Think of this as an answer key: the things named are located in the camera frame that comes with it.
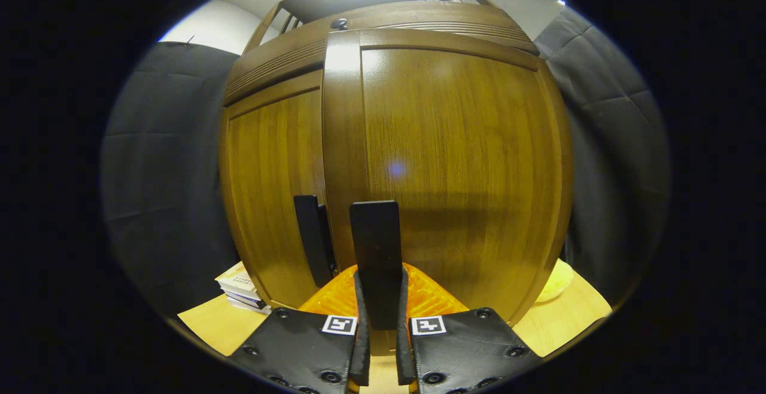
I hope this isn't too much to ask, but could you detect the wooden shoe cabinet door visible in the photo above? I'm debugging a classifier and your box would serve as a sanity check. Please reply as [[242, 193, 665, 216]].
[[321, 28, 575, 326], [219, 71, 336, 310]]

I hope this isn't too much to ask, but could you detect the black backdrop cloth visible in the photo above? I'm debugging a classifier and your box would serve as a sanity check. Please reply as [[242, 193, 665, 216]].
[[99, 5, 671, 323]]

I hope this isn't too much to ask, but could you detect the white book dark spine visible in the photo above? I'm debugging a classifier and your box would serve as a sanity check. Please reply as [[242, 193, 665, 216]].
[[221, 289, 271, 315]]

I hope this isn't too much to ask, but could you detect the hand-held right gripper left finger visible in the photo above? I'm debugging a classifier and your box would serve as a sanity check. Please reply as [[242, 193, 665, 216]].
[[227, 265, 372, 394]]

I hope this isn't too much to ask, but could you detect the wooden drawer with black knob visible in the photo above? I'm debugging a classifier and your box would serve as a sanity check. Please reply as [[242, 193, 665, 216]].
[[239, 1, 515, 71]]

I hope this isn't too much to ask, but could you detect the black door handle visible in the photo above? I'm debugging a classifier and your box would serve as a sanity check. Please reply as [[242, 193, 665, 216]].
[[293, 195, 337, 288], [349, 201, 405, 331]]

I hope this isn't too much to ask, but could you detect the yellow fluffy ball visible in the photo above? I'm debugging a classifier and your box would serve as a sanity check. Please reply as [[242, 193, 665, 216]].
[[534, 258, 575, 303]]

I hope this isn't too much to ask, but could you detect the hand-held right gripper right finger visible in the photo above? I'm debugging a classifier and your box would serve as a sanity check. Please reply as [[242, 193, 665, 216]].
[[396, 262, 542, 394]]

